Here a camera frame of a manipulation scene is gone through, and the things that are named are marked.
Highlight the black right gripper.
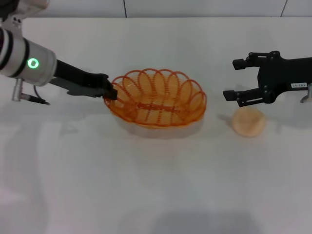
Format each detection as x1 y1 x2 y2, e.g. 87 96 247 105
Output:
222 50 312 108

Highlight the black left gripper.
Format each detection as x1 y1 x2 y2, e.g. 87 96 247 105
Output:
49 59 118 101

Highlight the orange plastic woven basket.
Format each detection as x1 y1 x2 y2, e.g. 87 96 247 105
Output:
103 68 208 128

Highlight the round tan bread bun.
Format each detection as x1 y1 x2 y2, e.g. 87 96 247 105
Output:
232 108 267 138

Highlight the black cable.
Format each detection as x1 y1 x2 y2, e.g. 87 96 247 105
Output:
23 85 51 106

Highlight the silver cable connector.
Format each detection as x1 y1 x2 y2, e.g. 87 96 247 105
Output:
12 78 32 102

